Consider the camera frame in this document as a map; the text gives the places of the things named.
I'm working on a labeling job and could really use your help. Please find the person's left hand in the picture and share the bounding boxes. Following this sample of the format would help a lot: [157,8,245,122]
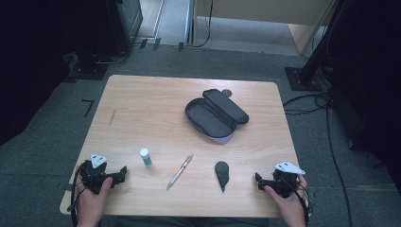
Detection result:
[75,174,113,222]

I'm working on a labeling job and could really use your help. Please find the black hanging cable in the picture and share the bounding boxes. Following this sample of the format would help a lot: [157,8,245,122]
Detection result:
[191,0,215,49]

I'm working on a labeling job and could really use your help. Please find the dark curtain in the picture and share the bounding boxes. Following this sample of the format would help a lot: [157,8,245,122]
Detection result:
[325,0,401,193]
[0,0,110,148]

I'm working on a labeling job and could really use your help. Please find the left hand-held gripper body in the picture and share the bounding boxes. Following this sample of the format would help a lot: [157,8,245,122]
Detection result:
[78,153,113,195]

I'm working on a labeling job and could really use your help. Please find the black teardrop-shaped tool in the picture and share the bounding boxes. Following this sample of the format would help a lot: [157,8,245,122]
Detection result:
[214,161,231,193]

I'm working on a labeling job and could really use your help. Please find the light wooden desk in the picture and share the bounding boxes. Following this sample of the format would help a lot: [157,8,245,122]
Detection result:
[192,0,336,55]

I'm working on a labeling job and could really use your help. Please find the black stand base plate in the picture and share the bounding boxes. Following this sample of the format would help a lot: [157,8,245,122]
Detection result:
[66,51,110,81]

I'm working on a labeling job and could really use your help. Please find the left hand-held gripper cable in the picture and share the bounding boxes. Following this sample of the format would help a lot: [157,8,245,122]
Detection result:
[69,166,84,227]

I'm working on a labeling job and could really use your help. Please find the right hand-held gripper cable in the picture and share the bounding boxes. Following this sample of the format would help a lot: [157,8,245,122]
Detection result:
[282,175,314,227]

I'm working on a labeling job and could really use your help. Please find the black floor cables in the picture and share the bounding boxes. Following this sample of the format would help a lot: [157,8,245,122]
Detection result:
[282,92,355,227]

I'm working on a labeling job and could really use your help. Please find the person's right hand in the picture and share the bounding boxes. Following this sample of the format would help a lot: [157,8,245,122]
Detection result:
[264,173,308,222]

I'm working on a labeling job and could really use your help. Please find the black metal stand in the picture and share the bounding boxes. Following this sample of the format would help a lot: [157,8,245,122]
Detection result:
[285,0,353,93]

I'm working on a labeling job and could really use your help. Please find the person's dark trousers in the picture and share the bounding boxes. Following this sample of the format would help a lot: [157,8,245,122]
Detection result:
[115,215,270,227]

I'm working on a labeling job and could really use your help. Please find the silver pen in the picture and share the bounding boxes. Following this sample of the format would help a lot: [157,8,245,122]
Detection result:
[166,154,194,191]

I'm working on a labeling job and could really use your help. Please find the black pencil case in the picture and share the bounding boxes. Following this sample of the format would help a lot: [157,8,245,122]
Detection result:
[183,88,251,146]

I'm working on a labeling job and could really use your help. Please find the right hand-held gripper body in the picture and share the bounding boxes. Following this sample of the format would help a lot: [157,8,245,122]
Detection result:
[270,161,306,200]

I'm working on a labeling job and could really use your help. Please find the black cabinet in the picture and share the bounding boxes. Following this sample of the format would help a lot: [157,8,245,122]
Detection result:
[105,0,144,55]

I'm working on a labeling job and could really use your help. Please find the hand-held gripper cable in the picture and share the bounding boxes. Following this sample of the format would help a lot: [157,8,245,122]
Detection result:
[282,175,314,227]
[69,166,84,227]

